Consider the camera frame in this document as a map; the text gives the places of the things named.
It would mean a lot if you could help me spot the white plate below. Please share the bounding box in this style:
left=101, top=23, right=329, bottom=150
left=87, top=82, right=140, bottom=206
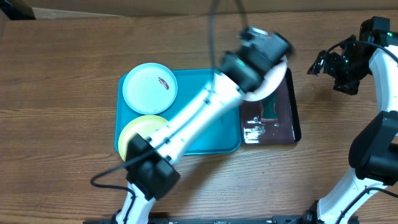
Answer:
left=243, top=56, right=288, bottom=101

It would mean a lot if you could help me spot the green sponge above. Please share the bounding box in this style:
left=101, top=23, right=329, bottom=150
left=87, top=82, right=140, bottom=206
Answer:
left=261, top=94, right=278, bottom=119

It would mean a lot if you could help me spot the light blue plate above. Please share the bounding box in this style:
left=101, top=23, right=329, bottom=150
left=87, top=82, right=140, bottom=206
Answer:
left=122, top=63, right=178, bottom=114

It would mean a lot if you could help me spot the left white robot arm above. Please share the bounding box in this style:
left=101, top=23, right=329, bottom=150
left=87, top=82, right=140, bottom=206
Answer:
left=111, top=27, right=293, bottom=223

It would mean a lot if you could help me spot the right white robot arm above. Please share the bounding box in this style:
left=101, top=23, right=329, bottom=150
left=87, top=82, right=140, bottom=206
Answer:
left=296, top=16, right=397, bottom=223

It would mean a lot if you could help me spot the black water tray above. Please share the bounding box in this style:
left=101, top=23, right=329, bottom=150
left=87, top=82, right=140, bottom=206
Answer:
left=239, top=69, right=302, bottom=146

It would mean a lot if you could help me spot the teal plastic tray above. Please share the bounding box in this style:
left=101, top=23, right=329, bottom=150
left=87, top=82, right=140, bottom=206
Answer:
left=114, top=69, right=242, bottom=156

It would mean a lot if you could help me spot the yellow plate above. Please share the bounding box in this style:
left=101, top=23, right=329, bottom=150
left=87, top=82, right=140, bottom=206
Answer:
left=117, top=115, right=168, bottom=161

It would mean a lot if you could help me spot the cardboard board at back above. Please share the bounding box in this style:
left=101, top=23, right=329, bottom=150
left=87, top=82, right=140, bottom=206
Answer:
left=25, top=0, right=397, bottom=19

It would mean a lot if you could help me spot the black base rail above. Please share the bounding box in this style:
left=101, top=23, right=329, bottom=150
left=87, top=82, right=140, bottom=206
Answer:
left=82, top=215, right=360, bottom=224

